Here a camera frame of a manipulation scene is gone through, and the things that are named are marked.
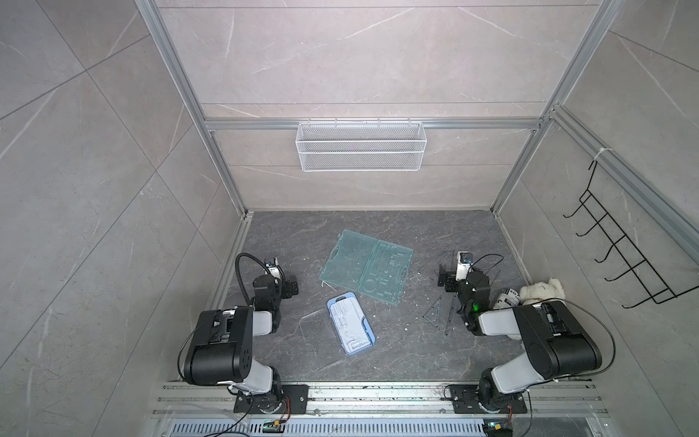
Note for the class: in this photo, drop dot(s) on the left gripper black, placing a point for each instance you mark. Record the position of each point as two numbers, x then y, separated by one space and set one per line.
286 291

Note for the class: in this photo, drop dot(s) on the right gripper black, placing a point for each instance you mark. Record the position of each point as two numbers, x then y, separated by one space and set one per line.
450 279

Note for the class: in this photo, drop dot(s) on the transparent triangle set square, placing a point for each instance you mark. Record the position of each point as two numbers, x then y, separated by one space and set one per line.
433 315

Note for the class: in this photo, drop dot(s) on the green transparent ruler set case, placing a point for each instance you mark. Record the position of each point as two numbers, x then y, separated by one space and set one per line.
372 267

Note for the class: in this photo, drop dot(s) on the blue transparent geometry set case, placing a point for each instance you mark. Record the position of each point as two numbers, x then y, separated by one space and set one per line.
350 323

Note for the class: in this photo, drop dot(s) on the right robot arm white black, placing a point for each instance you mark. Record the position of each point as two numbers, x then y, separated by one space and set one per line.
555 344

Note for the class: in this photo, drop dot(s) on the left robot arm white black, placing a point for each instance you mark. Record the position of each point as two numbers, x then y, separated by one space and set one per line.
219 351

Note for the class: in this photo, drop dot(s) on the newspaper print roll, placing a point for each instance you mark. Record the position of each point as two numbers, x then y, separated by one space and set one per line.
508 298

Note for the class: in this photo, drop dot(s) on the white plush teddy bear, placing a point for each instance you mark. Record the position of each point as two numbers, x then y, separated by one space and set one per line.
540 291

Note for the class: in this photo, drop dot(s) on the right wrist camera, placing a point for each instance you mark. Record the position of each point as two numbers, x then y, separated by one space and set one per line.
464 264

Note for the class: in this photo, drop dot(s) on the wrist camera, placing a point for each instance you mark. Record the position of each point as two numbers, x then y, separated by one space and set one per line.
464 264
273 266

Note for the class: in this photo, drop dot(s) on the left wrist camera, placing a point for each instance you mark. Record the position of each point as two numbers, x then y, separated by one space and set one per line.
273 266

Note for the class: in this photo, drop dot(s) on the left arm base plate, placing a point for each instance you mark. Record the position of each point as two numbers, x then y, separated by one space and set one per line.
287 399

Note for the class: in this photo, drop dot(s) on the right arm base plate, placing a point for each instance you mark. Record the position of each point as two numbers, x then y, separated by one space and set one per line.
465 399

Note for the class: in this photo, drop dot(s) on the white wire mesh basket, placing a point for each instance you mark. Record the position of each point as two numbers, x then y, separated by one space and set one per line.
360 146

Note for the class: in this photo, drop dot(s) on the aluminium mounting rail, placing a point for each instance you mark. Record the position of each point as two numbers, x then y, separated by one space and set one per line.
377 399

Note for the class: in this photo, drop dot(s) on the black wire hook rack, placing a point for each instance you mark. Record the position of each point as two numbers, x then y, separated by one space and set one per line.
653 286

